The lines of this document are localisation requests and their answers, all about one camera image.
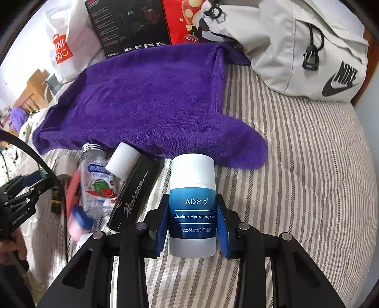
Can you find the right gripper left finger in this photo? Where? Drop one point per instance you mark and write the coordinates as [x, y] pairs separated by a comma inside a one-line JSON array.
[[157, 228]]

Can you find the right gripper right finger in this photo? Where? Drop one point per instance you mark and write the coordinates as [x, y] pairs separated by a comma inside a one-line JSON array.
[[227, 224]]

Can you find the blue white Vaseline balm stick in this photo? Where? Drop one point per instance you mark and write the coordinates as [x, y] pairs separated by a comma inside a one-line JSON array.
[[192, 209]]

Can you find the black Horizon box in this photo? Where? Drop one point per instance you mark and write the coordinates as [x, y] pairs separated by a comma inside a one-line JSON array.
[[134, 193]]

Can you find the left hand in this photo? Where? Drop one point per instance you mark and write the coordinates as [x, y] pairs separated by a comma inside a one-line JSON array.
[[16, 243]]

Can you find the pink tube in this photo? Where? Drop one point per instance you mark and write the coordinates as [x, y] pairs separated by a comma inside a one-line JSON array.
[[73, 193]]

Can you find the clear candy jar silver lid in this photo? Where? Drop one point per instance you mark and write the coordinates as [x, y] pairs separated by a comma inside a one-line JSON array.
[[99, 187]]

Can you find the pink bottle blue cap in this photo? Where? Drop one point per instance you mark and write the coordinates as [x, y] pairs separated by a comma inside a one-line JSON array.
[[79, 223]]

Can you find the small white cylinder bottle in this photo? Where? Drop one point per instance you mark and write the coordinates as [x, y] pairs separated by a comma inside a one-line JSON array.
[[123, 160]]

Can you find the striped bed cover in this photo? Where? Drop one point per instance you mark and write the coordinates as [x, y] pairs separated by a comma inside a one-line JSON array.
[[318, 183]]

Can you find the wooden chair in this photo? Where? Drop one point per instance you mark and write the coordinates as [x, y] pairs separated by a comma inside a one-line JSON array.
[[36, 94]]

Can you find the purple towel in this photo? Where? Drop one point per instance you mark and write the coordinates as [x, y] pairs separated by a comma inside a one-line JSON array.
[[165, 101]]

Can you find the white Miniso shopping bag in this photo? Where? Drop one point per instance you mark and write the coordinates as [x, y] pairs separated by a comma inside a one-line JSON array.
[[73, 42]]

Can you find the grey Nike backpack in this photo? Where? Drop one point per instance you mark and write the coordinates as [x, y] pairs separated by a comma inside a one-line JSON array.
[[293, 47]]

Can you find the black headset box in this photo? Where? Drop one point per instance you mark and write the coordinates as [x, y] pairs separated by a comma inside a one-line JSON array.
[[128, 25]]

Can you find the red mushroom gift bag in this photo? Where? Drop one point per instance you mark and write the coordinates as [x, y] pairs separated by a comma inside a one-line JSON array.
[[183, 18]]

